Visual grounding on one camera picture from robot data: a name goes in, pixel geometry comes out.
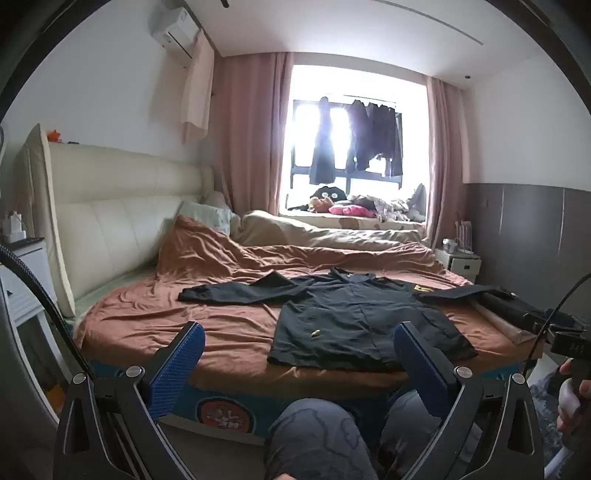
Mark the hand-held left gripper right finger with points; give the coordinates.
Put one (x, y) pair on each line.
(420, 364)

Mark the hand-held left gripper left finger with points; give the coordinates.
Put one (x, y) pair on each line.
(180, 364)

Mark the black shirt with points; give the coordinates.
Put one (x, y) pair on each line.
(351, 318)

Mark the pile of patterned clothes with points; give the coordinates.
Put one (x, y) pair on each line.
(397, 207)

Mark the dark hanging clothes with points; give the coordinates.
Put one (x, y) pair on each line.
(376, 134)

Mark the person's right hand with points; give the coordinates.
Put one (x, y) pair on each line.
(585, 401)

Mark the person's right leg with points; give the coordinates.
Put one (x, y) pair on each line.
(406, 424)

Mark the beige folded cloth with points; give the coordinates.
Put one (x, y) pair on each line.
(505, 330)

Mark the brown blanket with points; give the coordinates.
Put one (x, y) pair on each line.
(207, 286)

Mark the small white bedside cabinet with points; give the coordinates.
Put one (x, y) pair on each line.
(461, 267)

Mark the small white container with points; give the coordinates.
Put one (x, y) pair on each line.
(449, 244)

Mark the person's knees in grey trousers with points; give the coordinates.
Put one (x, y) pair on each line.
(318, 438)

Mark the pink and white stand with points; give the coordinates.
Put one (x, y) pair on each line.
(464, 235)

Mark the pale pillow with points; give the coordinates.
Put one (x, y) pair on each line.
(207, 219)

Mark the cream leather headboard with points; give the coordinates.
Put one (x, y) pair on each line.
(115, 217)

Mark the pink cushion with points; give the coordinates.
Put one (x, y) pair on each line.
(353, 211)

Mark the white nightstand with drawer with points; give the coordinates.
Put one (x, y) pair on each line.
(23, 295)

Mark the beige duvet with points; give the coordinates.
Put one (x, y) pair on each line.
(300, 230)

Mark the brown plush toy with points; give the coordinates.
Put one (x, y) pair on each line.
(319, 203)

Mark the black plush toy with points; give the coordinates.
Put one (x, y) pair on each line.
(334, 193)

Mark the pink curtain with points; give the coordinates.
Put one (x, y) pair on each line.
(254, 138)
(445, 161)

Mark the dark hanging coat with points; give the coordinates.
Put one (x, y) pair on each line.
(322, 147)

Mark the window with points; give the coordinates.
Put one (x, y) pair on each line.
(304, 138)

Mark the orange toy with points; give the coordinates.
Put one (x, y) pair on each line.
(54, 135)

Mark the cream hanging cloth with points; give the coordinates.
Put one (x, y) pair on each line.
(196, 92)

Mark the white air conditioner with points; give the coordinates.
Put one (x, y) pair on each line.
(173, 30)

